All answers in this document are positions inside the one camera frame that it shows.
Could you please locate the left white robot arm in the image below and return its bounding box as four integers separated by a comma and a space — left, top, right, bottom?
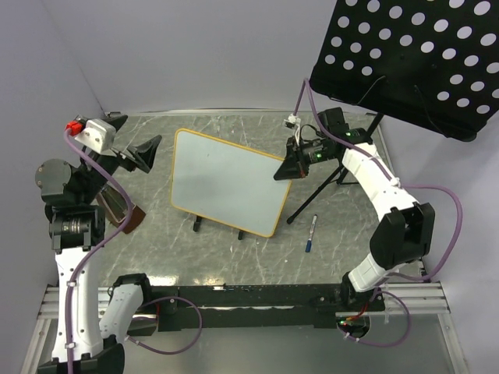
35, 115, 161, 373

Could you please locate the blue whiteboard marker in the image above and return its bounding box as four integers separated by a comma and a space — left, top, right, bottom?
305, 214, 318, 253

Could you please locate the black perforated music stand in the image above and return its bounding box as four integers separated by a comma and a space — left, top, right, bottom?
286, 0, 499, 225

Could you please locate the black base crossbar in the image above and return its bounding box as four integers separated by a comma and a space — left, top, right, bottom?
138, 284, 384, 332

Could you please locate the brown whiteboard eraser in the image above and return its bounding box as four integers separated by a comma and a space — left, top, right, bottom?
96, 184, 146, 235

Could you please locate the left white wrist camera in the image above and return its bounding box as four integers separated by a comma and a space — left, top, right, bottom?
65, 118, 117, 156

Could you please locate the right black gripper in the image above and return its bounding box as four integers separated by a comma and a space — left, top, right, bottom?
273, 135, 335, 181

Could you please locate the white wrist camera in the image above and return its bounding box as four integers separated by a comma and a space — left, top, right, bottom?
284, 114, 301, 139
65, 118, 117, 156

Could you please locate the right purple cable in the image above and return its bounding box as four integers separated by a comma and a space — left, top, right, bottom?
292, 77, 465, 348

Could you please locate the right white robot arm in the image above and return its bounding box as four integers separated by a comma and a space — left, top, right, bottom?
274, 108, 435, 310

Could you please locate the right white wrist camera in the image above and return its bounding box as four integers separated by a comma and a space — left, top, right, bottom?
284, 114, 301, 139

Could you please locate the yellow framed whiteboard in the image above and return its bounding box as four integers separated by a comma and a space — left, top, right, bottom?
170, 129, 292, 238

